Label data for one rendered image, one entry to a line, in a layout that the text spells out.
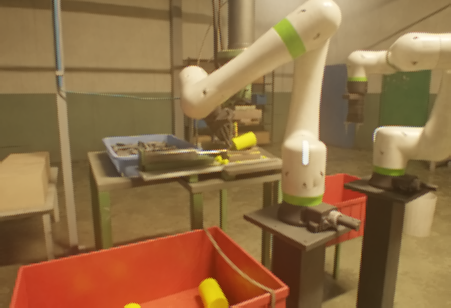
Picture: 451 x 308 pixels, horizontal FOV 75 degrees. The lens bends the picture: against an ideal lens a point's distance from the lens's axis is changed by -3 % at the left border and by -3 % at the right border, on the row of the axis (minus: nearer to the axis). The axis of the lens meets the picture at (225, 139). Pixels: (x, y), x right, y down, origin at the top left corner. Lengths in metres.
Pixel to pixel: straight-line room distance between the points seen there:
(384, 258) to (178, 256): 0.86
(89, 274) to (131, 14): 5.99
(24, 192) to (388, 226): 2.10
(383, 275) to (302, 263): 0.60
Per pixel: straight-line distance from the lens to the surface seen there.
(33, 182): 2.34
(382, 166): 1.38
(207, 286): 1.08
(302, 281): 1.03
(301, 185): 0.91
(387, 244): 1.47
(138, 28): 6.66
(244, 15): 1.37
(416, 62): 1.13
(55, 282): 1.06
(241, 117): 1.34
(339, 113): 7.57
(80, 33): 6.50
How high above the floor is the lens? 1.31
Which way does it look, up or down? 9 degrees down
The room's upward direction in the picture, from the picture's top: straight up
